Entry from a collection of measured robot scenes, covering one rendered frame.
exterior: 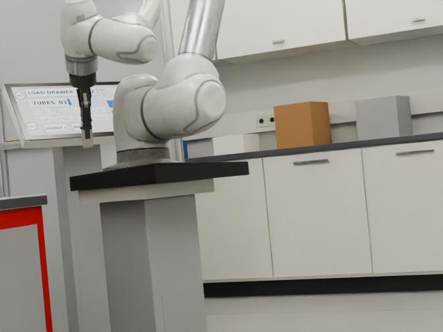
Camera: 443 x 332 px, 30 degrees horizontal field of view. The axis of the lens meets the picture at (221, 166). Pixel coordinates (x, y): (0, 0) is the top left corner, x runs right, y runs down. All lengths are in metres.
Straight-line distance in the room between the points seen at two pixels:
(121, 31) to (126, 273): 0.68
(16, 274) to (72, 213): 1.23
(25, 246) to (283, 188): 3.10
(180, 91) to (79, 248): 1.25
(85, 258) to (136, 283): 0.98
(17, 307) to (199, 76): 0.75
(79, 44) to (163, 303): 0.74
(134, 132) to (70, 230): 1.02
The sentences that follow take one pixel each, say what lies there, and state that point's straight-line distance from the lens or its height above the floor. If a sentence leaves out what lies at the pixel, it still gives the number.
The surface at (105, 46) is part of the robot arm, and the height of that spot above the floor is 1.13.
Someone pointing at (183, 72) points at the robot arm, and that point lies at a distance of 2.23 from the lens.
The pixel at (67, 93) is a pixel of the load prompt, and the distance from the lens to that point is 3.36.
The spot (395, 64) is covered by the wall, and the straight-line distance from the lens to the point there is 5.60.
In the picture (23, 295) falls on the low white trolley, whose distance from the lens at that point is 2.09.
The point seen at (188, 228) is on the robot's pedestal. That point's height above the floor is 0.62.
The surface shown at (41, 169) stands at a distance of 4.27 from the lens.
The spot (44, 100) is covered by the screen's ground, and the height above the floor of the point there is 1.12.
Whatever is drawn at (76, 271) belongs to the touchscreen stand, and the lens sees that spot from 3.29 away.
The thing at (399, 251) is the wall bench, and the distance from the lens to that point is 4.89.
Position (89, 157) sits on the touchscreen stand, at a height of 0.89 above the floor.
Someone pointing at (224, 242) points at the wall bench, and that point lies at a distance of 5.20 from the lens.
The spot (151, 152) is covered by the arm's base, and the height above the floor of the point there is 0.85.
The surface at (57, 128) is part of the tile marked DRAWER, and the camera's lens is 3.19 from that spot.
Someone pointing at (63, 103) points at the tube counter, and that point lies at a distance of 3.31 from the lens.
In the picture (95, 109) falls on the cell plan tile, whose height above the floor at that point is 1.07.
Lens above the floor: 0.76
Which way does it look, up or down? 1 degrees up
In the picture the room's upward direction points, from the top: 5 degrees counter-clockwise
